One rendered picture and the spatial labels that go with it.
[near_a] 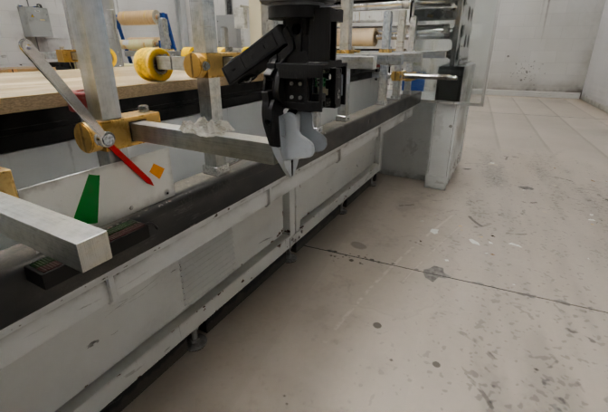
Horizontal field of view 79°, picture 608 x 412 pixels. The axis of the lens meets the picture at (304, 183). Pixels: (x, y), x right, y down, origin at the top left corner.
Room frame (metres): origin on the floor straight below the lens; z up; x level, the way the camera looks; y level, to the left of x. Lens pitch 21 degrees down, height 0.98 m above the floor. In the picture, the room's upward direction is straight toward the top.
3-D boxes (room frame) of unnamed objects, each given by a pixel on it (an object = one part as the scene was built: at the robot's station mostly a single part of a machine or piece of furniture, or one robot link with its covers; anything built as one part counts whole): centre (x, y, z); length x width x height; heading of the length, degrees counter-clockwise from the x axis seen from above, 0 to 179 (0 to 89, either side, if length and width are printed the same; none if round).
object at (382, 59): (1.29, -0.08, 0.95); 0.50 x 0.04 x 0.04; 61
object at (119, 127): (0.64, 0.32, 0.85); 0.13 x 0.06 x 0.05; 151
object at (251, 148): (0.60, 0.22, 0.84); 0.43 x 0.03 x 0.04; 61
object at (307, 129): (0.49, 0.00, 0.86); 0.06 x 0.03 x 0.09; 61
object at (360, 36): (2.94, -0.35, 1.05); 1.43 x 0.12 x 0.12; 61
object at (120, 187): (0.58, 0.33, 0.75); 0.26 x 0.01 x 0.10; 151
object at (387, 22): (1.92, -0.40, 0.90); 0.03 x 0.03 x 0.48; 61
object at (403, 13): (2.14, -0.52, 0.93); 0.03 x 0.03 x 0.48; 61
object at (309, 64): (0.47, 0.00, 0.97); 0.09 x 0.08 x 0.12; 61
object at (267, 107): (0.47, 0.03, 0.91); 0.05 x 0.02 x 0.09; 151
